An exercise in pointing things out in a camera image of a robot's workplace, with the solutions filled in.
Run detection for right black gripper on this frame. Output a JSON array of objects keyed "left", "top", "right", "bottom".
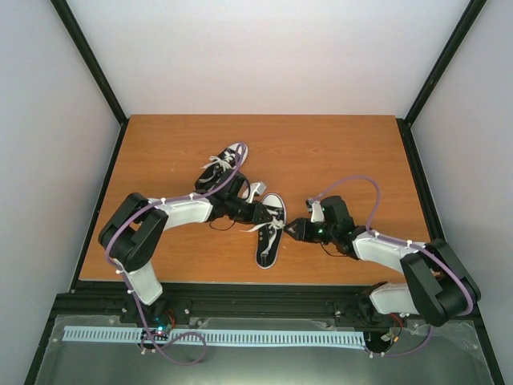
[{"left": 285, "top": 217, "right": 337, "bottom": 244}]

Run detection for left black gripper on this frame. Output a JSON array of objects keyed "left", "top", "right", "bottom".
[{"left": 227, "top": 197, "right": 273, "bottom": 226}]

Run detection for black canvas sneaker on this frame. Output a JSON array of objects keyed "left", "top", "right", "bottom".
[
  {"left": 255, "top": 193, "right": 287, "bottom": 270},
  {"left": 195, "top": 142, "right": 248, "bottom": 190}
]

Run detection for white lace of sneaker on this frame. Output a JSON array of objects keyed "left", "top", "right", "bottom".
[
  {"left": 244, "top": 205, "right": 286, "bottom": 259},
  {"left": 200, "top": 149, "right": 236, "bottom": 181}
]

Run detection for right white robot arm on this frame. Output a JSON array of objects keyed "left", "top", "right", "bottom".
[{"left": 285, "top": 196, "right": 481, "bottom": 327}]

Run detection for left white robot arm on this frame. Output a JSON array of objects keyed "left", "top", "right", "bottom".
[{"left": 99, "top": 171, "right": 284, "bottom": 323}]

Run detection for green lit circuit board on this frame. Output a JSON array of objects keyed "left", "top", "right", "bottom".
[{"left": 151, "top": 309, "right": 176, "bottom": 337}]

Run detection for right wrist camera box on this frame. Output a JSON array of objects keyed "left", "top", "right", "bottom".
[{"left": 305, "top": 199, "right": 325, "bottom": 223}]

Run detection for light blue slotted cable duct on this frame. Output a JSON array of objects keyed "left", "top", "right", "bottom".
[{"left": 62, "top": 326, "right": 366, "bottom": 350}]

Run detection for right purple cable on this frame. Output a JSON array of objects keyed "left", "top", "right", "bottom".
[{"left": 314, "top": 175, "right": 482, "bottom": 359}]

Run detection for black aluminium frame rail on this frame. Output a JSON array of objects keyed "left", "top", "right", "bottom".
[{"left": 51, "top": 280, "right": 482, "bottom": 334}]

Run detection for left black frame post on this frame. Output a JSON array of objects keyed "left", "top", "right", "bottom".
[{"left": 50, "top": 0, "right": 130, "bottom": 126}]

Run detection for black frame post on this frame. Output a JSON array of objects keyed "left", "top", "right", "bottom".
[
  {"left": 404, "top": 0, "right": 487, "bottom": 129},
  {"left": 50, "top": 0, "right": 130, "bottom": 126}
]

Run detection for right black frame post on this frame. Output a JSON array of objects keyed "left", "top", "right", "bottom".
[{"left": 404, "top": 0, "right": 487, "bottom": 129}]

